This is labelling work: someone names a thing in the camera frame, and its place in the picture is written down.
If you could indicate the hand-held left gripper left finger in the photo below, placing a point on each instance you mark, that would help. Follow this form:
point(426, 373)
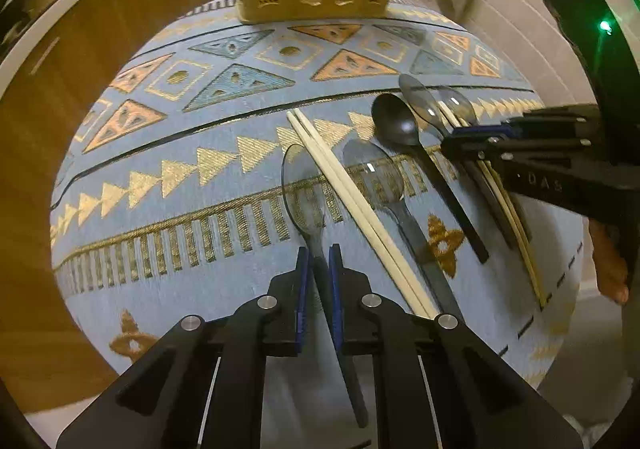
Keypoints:
point(301, 299)

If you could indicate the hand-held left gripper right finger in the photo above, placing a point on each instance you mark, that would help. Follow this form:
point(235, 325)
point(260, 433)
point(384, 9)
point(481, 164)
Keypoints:
point(336, 299)

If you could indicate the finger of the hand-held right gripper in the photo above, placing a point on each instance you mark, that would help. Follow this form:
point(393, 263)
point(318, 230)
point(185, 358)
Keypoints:
point(470, 148)
point(482, 131)

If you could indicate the clear grey plastic spoon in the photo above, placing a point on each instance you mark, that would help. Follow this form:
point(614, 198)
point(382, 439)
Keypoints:
point(460, 104)
point(372, 174)
point(302, 189)
point(422, 101)

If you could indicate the black plastic spoon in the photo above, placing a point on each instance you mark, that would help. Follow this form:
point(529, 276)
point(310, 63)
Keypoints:
point(396, 121)

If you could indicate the wooden chopstick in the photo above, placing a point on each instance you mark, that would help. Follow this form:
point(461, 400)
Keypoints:
point(345, 199)
point(356, 194)
point(520, 239)
point(525, 229)

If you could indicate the person's right hand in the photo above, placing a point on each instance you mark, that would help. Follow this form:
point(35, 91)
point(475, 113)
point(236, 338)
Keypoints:
point(607, 259)

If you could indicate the blue patterned tablecloth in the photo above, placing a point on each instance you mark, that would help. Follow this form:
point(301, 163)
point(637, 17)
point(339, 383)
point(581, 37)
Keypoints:
point(200, 209)

